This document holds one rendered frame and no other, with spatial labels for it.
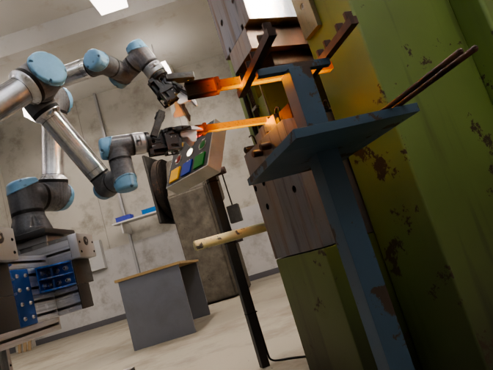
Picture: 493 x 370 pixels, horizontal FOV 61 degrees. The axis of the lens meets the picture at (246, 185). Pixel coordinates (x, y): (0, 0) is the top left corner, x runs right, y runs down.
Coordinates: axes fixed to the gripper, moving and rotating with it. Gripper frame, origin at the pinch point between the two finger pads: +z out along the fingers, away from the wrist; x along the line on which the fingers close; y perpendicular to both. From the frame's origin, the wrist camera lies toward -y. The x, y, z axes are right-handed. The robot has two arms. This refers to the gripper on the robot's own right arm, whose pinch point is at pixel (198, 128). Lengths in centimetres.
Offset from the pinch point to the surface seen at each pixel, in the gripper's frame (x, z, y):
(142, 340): -274, -10, 92
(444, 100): 48, 65, 20
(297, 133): 71, -5, 30
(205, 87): 39.0, -8.5, 2.9
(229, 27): -4, 27, -44
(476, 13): 55, 86, -6
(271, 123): 3.8, 27.7, 3.6
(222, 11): -6, 27, -53
